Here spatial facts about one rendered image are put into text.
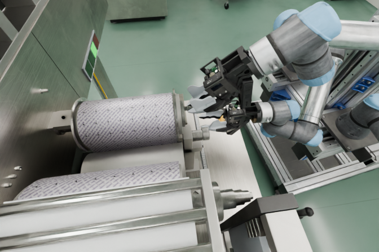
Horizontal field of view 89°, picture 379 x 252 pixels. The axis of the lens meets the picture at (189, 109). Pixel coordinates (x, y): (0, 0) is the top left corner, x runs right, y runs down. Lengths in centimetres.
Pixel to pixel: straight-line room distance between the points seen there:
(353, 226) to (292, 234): 183
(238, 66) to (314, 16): 15
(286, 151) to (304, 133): 95
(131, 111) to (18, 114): 22
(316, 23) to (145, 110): 39
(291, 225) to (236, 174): 59
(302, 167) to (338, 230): 52
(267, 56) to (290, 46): 4
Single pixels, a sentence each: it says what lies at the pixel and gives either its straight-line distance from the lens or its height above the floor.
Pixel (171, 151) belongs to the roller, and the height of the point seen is 123.
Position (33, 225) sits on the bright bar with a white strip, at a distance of 33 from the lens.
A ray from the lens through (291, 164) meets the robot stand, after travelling 178.
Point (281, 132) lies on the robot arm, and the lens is 85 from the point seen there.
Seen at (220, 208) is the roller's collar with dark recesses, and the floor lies 136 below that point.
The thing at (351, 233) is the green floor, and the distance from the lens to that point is 209.
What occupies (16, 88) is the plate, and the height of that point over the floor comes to 141.
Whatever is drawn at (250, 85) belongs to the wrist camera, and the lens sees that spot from 47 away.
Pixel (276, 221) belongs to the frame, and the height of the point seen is 144.
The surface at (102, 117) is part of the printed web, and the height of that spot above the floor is 131.
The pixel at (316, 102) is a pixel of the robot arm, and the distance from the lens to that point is 89.
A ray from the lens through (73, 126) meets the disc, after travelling 54.
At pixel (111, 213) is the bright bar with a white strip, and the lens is 29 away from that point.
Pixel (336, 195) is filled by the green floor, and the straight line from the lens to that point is 212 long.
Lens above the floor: 170
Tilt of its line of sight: 55 degrees down
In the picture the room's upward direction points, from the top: straight up
